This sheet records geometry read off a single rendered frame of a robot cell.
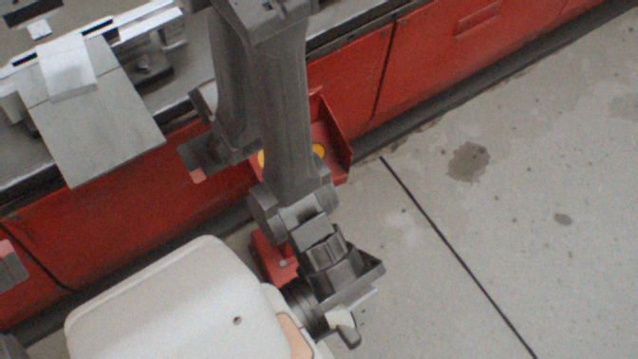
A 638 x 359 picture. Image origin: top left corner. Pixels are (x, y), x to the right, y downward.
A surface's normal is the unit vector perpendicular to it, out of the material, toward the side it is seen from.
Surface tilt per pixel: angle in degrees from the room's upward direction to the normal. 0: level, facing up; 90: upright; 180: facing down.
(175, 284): 42
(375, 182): 0
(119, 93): 0
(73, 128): 0
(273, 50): 81
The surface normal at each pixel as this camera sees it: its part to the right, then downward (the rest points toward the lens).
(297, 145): 0.56, 0.69
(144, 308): -0.33, -0.83
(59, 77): 0.05, -0.43
